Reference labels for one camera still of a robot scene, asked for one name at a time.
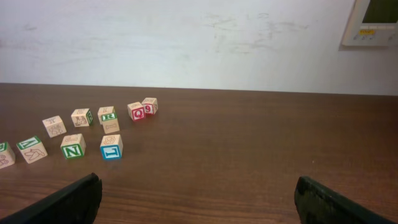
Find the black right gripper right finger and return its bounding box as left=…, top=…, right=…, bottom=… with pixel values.
left=294, top=176, right=394, bottom=224

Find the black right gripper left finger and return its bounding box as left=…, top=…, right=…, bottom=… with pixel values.
left=1, top=173, right=102, bottom=224

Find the wooden block green N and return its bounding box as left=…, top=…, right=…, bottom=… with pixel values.
left=60, top=134, right=86, bottom=159

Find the wooden block blue L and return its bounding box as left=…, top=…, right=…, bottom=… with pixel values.
left=100, top=134, right=123, bottom=160

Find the wooden block green V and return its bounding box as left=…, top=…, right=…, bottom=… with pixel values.
left=16, top=136, right=48, bottom=164

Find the wooden block green R edge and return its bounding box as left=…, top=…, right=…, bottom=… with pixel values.
left=0, top=142, right=16, bottom=169

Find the wooden block blue side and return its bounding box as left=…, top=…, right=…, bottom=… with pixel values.
left=42, top=116, right=67, bottom=138

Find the wooden block green side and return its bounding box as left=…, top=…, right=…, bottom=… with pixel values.
left=71, top=108, right=93, bottom=128

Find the wooden block red Q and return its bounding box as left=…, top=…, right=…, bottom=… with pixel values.
left=127, top=102, right=146, bottom=121

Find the wooden block red 9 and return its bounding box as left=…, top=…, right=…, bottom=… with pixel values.
left=141, top=98, right=159, bottom=114

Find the beige wall control panel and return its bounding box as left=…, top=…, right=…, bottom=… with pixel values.
left=341, top=0, right=397, bottom=47

